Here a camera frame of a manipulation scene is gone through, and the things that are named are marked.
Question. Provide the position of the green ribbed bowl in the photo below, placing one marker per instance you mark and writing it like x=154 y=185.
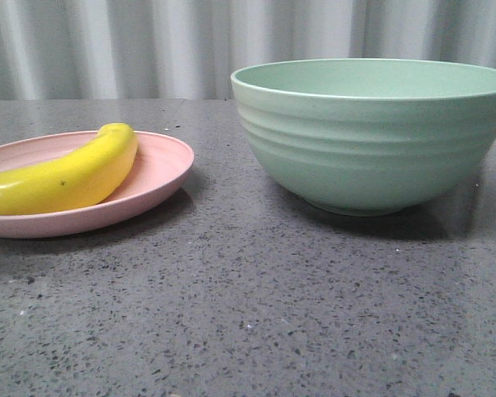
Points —
x=367 y=136

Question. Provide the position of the yellow banana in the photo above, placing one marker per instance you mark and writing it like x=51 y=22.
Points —
x=82 y=178

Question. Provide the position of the pink plate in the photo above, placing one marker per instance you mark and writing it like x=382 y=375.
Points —
x=161 y=166

